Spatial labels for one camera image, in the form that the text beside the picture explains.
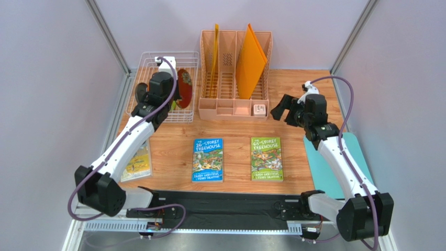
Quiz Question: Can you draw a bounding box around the red floral plate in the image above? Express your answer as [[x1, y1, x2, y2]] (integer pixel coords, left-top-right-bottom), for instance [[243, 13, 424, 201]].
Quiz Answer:
[[174, 69, 193, 109]]

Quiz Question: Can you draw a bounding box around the lime green plate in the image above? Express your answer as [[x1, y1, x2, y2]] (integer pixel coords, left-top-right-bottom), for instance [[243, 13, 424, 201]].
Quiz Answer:
[[170, 101, 176, 111]]

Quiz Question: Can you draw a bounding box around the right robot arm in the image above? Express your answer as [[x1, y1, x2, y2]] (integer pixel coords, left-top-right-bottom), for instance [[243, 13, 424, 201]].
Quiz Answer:
[[271, 94, 394, 250]]

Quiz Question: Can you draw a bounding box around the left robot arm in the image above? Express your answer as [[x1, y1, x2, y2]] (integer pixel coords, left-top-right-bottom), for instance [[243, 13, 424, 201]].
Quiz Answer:
[[69, 72, 177, 217]]

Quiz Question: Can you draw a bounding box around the white power adapter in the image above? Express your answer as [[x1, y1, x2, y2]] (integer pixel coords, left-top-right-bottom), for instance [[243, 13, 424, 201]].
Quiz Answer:
[[252, 104, 267, 117]]

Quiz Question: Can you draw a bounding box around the black plate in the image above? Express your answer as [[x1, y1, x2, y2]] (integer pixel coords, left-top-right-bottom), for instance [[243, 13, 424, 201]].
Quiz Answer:
[[135, 83, 148, 104]]

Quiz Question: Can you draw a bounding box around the green treehouse book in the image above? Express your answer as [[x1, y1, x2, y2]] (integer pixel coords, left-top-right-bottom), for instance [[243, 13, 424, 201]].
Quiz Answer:
[[250, 137, 284, 182]]

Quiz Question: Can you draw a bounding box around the pink plastic file organizer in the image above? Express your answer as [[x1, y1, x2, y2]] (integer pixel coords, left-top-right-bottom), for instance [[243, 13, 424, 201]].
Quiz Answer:
[[198, 30, 270, 122]]

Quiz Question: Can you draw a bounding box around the large orange folder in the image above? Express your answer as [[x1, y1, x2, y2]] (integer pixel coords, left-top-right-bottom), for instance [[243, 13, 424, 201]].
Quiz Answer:
[[236, 23, 267, 99]]

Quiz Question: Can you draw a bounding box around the teal cutting board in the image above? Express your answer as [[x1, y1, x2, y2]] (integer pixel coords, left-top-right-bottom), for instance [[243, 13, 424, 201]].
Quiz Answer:
[[303, 132, 373, 199]]

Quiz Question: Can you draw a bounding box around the thin orange folder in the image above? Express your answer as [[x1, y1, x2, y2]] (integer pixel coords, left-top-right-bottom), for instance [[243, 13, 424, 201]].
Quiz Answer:
[[210, 24, 219, 98]]

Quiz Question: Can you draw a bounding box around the yellow book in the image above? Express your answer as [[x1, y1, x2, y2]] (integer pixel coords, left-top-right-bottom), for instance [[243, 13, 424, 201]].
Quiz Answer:
[[120, 140, 153, 182]]

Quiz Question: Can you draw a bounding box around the blue treehouse book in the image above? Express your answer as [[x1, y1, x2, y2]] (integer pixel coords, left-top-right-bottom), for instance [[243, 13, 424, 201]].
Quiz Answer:
[[191, 138, 224, 182]]

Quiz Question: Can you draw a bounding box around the black base mat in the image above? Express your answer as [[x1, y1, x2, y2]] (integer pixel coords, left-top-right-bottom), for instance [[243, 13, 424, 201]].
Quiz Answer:
[[126, 190, 321, 231]]

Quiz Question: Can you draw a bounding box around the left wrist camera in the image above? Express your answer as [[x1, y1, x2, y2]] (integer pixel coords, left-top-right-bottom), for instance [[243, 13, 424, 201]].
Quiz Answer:
[[154, 56, 176, 77]]

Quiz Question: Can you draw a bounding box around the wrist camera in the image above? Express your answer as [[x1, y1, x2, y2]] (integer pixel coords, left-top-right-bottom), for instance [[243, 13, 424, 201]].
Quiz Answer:
[[154, 56, 176, 77], [298, 81, 319, 103]]

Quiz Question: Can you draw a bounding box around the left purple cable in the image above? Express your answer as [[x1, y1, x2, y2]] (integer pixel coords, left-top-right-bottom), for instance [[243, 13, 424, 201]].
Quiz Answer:
[[67, 56, 187, 240]]

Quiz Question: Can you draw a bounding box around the purple cable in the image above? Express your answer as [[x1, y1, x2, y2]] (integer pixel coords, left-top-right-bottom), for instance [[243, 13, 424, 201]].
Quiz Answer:
[[301, 76, 380, 250], [67, 56, 187, 240]]

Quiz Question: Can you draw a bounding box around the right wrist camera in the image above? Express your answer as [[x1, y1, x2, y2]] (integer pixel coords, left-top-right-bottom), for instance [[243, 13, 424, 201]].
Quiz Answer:
[[298, 81, 319, 103]]

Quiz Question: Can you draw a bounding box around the white wire dish rack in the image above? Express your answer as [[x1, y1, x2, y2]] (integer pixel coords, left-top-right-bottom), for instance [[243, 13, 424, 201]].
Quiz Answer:
[[126, 51, 199, 123]]

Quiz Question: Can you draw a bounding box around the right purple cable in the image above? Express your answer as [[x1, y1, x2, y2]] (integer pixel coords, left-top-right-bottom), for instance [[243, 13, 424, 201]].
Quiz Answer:
[[301, 76, 380, 250]]

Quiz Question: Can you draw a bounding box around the aluminium frame rail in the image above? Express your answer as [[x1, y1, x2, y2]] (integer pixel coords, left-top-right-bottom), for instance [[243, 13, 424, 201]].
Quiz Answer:
[[73, 196, 389, 236]]

